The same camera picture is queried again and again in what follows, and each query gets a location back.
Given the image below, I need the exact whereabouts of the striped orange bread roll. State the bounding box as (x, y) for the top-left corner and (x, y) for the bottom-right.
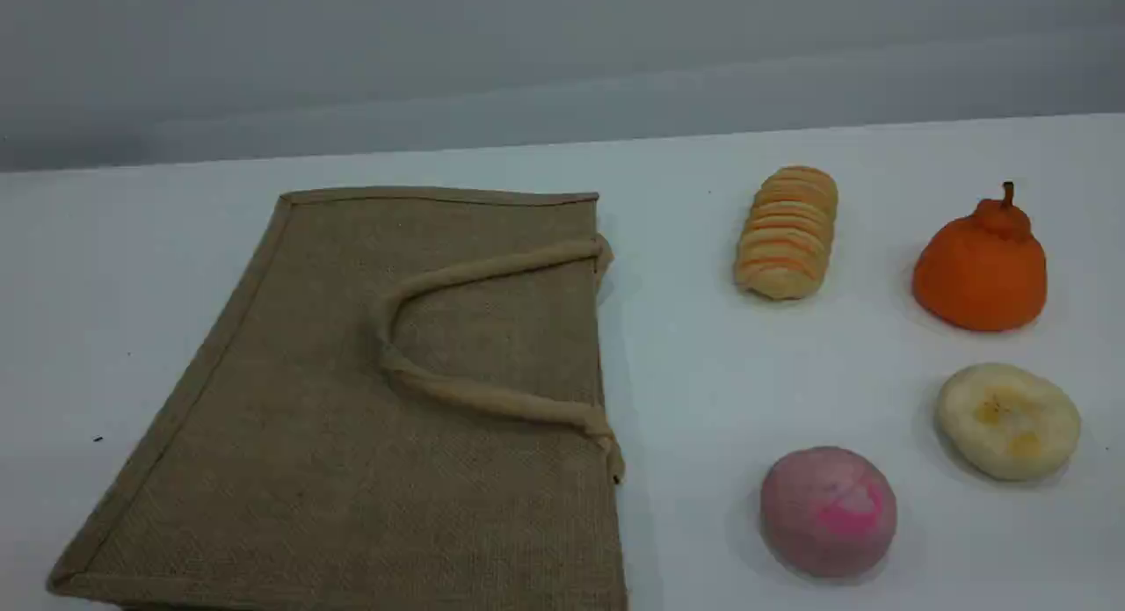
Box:
(733, 164), (839, 302)

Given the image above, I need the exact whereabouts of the pink round bun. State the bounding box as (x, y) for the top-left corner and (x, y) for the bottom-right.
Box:
(759, 446), (898, 580)

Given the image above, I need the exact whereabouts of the pale yellow round fruit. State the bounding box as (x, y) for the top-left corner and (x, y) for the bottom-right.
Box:
(934, 362), (1083, 483)

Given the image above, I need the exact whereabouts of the brown jute bag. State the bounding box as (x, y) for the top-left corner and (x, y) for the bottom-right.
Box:
(46, 185), (629, 611)

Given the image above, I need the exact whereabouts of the orange pear-shaped fruit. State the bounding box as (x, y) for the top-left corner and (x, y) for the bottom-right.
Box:
(911, 181), (1049, 333)

